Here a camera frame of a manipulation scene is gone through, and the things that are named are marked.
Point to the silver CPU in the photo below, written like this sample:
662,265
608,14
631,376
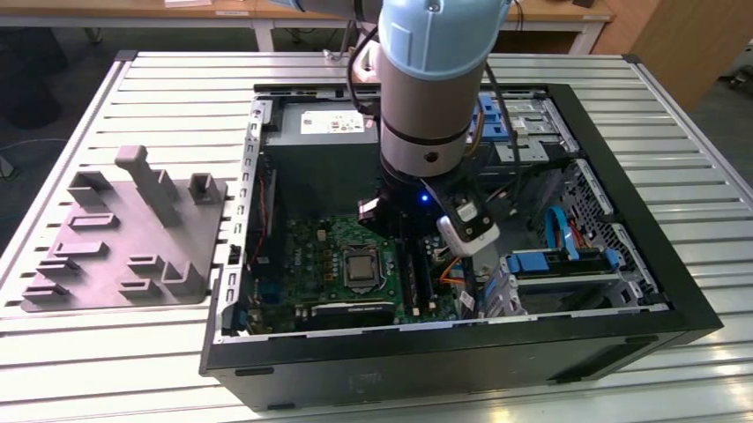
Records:
361,269

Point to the wooden desk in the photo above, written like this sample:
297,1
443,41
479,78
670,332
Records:
148,11

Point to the green motherboard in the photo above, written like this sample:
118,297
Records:
306,247

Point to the metal drive cage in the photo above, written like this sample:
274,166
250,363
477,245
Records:
536,150

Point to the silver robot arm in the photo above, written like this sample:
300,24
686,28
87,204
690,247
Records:
429,88

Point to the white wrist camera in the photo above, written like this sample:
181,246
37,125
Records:
468,229

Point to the grey parts rack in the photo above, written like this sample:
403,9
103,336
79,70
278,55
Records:
148,247

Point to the metal disk bay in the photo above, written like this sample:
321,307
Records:
565,286

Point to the wooden cabinet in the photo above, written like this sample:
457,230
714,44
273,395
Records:
683,44

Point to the blue disk carrier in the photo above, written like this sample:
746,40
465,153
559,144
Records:
532,262

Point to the black PC case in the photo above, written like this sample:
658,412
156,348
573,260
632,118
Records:
471,365

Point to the blue drive cage latch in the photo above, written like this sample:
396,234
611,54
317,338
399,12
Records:
492,114

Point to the grey power supply unit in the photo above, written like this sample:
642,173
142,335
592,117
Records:
318,138

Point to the black graphics card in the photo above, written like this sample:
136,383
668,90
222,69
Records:
353,313

